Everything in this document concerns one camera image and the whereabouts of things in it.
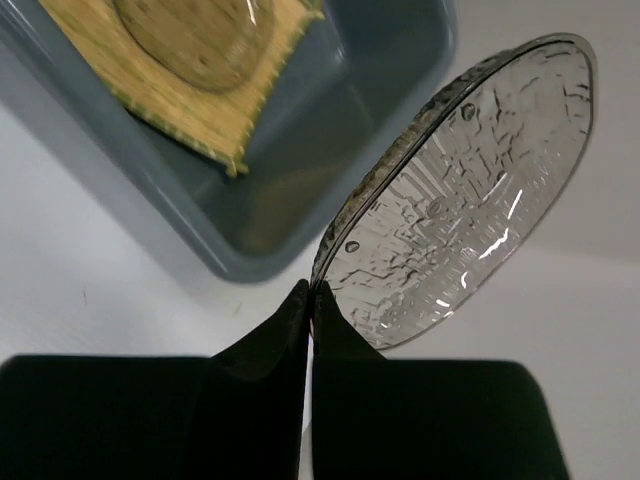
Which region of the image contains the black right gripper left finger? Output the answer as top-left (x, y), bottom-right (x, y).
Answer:
top-left (1, 280), bottom-right (309, 479)

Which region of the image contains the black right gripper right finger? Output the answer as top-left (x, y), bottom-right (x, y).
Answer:
top-left (311, 282), bottom-right (570, 479)

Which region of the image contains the clear glass plate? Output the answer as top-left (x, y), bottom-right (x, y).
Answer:
top-left (113, 0), bottom-right (275, 91)
top-left (310, 32), bottom-right (597, 351)

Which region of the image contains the yellow bamboo placemat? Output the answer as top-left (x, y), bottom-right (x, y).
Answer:
top-left (41, 0), bottom-right (324, 177)

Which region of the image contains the grey plastic bin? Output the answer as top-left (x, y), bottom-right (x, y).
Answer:
top-left (1, 1), bottom-right (457, 283)

